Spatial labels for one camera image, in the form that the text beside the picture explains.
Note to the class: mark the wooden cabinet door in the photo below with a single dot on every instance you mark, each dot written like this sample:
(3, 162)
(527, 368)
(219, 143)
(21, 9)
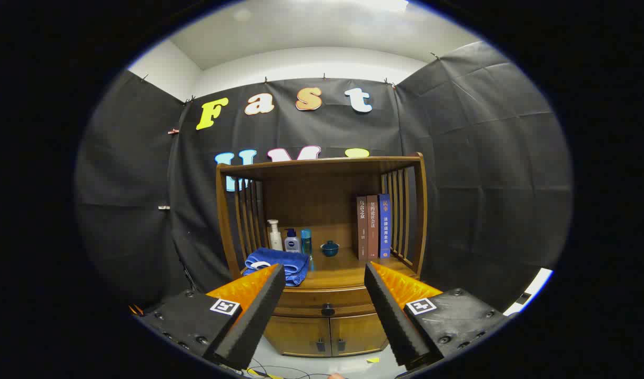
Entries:
(295, 334)
(359, 331)

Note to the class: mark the clear blue bottle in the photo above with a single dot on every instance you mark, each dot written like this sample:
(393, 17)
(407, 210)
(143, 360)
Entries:
(306, 242)

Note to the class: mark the wooden countertop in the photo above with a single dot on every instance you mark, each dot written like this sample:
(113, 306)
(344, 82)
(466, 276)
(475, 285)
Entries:
(343, 268)

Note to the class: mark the yellow black floor tape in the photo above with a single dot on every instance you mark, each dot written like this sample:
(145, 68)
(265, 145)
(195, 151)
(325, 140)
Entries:
(259, 373)

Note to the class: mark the dark blue lidded teacup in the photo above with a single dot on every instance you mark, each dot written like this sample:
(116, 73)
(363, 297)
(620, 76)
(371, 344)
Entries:
(330, 249)

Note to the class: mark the white slotted panel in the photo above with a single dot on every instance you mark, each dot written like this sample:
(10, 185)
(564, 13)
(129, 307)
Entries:
(535, 287)

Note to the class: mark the blue book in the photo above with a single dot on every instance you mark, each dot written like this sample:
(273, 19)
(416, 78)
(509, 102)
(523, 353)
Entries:
(385, 231)

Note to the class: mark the blue folded towel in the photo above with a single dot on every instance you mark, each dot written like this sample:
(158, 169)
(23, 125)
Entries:
(280, 260)

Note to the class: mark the dark brown book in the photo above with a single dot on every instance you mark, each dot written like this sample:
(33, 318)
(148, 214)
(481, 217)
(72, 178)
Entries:
(362, 231)

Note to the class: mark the wooden cabinet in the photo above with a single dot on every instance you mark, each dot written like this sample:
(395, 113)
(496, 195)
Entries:
(311, 200)

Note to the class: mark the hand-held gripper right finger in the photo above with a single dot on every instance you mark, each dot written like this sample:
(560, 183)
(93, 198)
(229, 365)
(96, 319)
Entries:
(393, 318)

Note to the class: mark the white pump bottle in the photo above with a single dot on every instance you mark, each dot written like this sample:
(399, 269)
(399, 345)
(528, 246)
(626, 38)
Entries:
(275, 239)

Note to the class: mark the reddish brown book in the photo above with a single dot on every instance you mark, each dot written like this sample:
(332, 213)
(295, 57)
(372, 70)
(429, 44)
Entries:
(373, 231)

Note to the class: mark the wooden drawer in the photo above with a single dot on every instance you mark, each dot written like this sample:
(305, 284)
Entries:
(311, 300)

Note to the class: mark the white bottle with blue cap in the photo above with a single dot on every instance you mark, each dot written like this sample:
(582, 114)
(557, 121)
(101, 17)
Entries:
(292, 245)

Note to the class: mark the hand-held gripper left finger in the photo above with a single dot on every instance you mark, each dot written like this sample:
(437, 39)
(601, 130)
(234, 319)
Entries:
(256, 318)

